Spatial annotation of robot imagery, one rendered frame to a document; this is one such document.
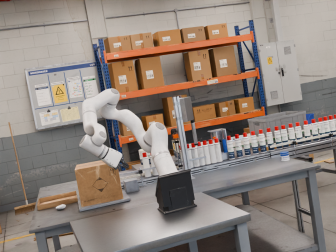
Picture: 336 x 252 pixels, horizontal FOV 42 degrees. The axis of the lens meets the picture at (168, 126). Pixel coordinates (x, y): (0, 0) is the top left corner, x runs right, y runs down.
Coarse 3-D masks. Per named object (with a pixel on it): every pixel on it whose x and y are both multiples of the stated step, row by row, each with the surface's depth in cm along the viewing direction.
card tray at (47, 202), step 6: (66, 192) 361; (72, 192) 362; (42, 198) 357; (48, 198) 358; (54, 198) 359; (60, 198) 358; (66, 198) 355; (72, 198) 337; (42, 204) 332; (48, 204) 333; (54, 204) 334; (60, 204) 335
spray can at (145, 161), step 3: (144, 153) 361; (144, 156) 361; (144, 159) 360; (147, 159) 361; (144, 162) 360; (147, 162) 361; (144, 165) 361; (147, 165) 361; (144, 171) 362; (147, 171) 361; (147, 174) 361; (150, 174) 363
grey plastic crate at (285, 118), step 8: (280, 112) 572; (288, 112) 570; (296, 112) 555; (304, 112) 539; (248, 120) 551; (256, 120) 535; (264, 120) 519; (272, 120) 521; (280, 120) 526; (288, 120) 530; (296, 120) 535; (256, 128) 539; (264, 128) 523; (272, 128) 522; (280, 128) 526; (256, 136) 543; (264, 136) 527
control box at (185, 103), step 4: (188, 96) 364; (180, 100) 350; (184, 100) 349; (188, 100) 358; (180, 104) 350; (184, 104) 349; (188, 104) 357; (184, 108) 349; (188, 108) 356; (184, 112) 350; (188, 112) 355; (192, 112) 364; (184, 116) 350; (188, 116) 353; (192, 116) 363; (184, 120) 351; (188, 120) 352
